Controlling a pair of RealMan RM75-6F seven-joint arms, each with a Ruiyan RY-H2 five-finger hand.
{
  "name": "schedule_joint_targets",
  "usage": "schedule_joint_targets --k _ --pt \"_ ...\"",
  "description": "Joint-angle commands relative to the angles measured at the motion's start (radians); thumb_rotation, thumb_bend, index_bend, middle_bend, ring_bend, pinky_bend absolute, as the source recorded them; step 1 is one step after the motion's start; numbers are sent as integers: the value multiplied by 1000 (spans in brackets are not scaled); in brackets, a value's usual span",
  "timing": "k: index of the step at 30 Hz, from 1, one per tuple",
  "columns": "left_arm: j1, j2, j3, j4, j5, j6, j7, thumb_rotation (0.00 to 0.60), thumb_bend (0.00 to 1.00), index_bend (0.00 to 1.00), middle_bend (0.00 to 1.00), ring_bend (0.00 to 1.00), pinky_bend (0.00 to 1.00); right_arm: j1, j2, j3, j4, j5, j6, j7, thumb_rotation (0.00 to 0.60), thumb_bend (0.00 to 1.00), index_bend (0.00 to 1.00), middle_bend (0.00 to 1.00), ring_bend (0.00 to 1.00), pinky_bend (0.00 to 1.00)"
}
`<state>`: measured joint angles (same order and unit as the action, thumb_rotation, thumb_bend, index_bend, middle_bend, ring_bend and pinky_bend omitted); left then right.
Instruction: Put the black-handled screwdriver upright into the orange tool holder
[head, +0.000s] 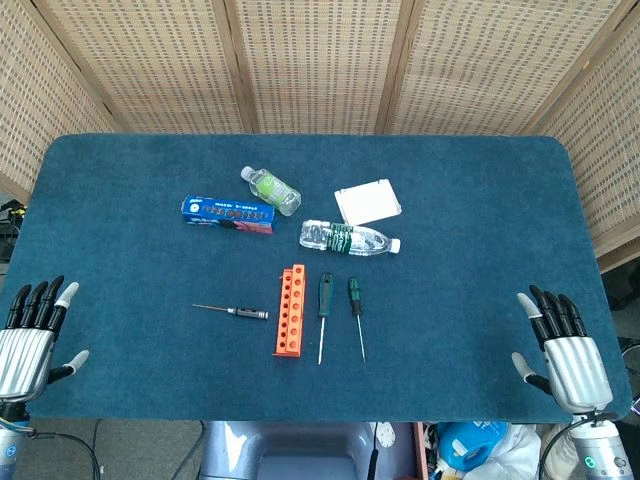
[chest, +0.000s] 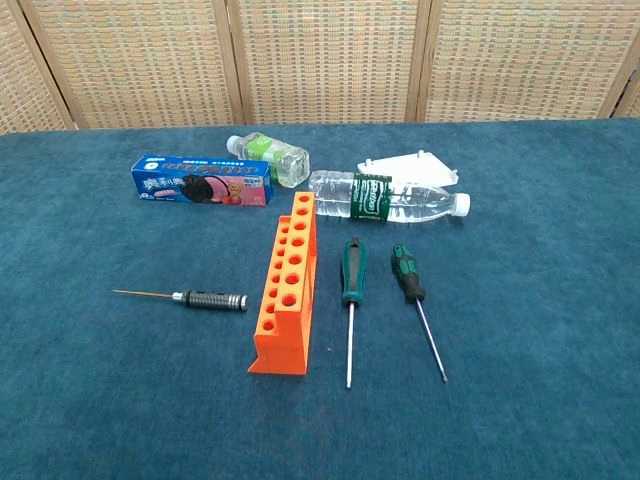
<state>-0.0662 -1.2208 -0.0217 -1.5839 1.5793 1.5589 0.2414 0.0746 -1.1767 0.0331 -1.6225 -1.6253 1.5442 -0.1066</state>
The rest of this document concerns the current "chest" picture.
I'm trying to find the black metal precision screwdriver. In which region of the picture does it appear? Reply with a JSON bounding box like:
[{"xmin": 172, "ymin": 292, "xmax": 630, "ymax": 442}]
[{"xmin": 112, "ymin": 288, "xmax": 250, "ymax": 314}]

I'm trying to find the orange tool holder block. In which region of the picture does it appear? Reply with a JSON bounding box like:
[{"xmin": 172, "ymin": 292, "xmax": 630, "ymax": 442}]
[{"xmin": 247, "ymin": 190, "xmax": 319, "ymax": 377}]

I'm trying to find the clear water bottle dark label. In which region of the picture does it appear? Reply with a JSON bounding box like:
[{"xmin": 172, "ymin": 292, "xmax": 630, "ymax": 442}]
[{"xmin": 307, "ymin": 169, "xmax": 472, "ymax": 226}]

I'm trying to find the small bottle light green label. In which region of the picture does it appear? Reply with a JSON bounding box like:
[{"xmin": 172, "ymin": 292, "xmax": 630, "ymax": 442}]
[{"xmin": 225, "ymin": 131, "xmax": 310, "ymax": 190}]

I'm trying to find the white plastic plate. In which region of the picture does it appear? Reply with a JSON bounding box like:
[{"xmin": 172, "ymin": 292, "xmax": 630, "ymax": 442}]
[{"xmin": 356, "ymin": 149, "xmax": 460, "ymax": 188}]

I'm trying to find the blue Oreo cookie box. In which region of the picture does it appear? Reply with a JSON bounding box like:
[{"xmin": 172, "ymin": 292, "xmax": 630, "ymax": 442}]
[{"xmin": 130, "ymin": 153, "xmax": 276, "ymax": 207}]

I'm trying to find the woven wooden folding screen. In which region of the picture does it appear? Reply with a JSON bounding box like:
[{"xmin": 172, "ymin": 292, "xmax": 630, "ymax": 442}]
[{"xmin": 0, "ymin": 0, "xmax": 640, "ymax": 137}]

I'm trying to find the teal black screwdriver thick handle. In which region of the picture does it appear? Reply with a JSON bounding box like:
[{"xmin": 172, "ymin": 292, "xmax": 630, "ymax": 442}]
[{"xmin": 340, "ymin": 237, "xmax": 370, "ymax": 390}]

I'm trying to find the green black screwdriver slim handle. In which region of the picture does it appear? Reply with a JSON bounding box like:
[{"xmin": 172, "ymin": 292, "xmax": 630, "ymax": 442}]
[{"xmin": 390, "ymin": 243, "xmax": 449, "ymax": 385}]

